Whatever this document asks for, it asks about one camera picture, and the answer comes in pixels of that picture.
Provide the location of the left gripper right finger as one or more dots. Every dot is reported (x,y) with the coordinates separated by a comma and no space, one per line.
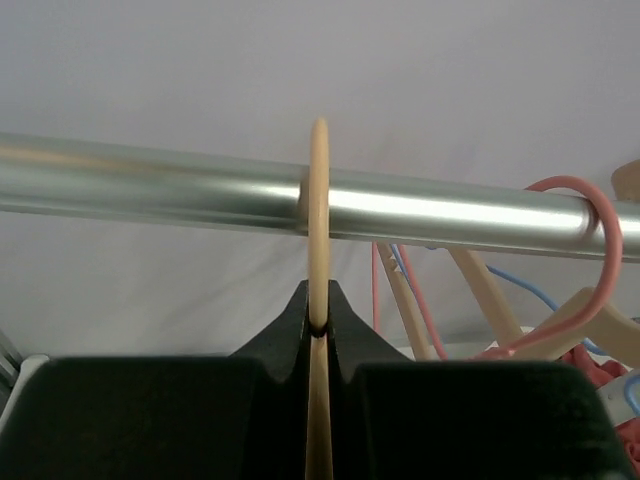
(394,418)

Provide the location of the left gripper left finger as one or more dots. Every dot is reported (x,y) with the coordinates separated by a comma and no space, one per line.
(241,416)

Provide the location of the beige hanger with red shirt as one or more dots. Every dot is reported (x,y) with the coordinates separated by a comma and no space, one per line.
(314,198)

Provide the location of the blue wire hanger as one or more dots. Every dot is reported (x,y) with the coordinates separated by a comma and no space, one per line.
(525,290)

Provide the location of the dusty red t shirt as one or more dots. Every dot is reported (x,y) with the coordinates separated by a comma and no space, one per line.
(601,374)

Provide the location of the beige hanger with teal shirt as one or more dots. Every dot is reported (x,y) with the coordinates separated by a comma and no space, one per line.
(587,315)

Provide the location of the white perforated plastic basket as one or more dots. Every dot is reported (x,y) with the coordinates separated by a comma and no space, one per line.
(620,398)

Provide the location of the white metal clothes rack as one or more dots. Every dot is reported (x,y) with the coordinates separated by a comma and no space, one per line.
(94,180)

